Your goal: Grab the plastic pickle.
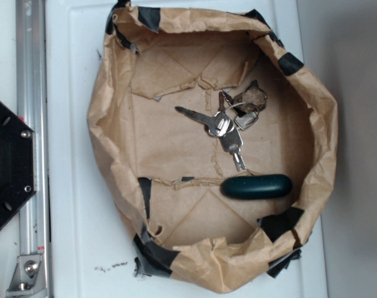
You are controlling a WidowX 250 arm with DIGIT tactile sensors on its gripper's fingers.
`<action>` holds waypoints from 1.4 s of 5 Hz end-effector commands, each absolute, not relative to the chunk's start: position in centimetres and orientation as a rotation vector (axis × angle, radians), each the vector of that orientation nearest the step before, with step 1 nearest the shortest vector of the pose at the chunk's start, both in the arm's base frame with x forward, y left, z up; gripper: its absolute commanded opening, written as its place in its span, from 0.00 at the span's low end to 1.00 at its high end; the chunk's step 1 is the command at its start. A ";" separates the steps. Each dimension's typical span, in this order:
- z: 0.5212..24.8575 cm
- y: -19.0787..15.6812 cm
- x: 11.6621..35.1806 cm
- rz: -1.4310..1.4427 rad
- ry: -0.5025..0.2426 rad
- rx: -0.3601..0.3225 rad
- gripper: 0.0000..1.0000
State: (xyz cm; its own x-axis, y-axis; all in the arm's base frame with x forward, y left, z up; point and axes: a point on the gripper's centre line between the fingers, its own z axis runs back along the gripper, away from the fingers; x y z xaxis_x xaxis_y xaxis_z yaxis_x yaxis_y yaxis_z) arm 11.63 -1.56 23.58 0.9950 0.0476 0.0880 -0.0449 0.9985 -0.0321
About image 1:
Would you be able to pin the metal corner bracket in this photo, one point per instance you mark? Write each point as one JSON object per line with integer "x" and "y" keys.
{"x": 27, "y": 278}

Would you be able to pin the brown paper bag bin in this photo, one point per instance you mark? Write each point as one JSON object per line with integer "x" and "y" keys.
{"x": 165, "y": 171}

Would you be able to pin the white plastic tray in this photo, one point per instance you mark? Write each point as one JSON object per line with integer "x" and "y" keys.
{"x": 92, "y": 253}

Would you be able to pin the aluminium extrusion rail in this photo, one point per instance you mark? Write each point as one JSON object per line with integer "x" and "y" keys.
{"x": 34, "y": 217}

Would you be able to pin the brown rusty key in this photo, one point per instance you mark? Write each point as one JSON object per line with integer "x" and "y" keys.
{"x": 224, "y": 98}

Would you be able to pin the dark green plastic pickle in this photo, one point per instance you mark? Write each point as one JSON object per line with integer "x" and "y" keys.
{"x": 268, "y": 186}

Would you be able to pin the long silver key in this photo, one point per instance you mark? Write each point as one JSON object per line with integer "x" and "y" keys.
{"x": 216, "y": 126}

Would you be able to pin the silver key pointing down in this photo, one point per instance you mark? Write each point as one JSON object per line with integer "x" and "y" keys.
{"x": 231, "y": 143}

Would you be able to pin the brown rock chunk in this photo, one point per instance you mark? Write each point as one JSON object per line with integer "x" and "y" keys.
{"x": 253, "y": 99}

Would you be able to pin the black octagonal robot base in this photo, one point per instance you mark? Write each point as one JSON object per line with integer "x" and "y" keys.
{"x": 17, "y": 179}

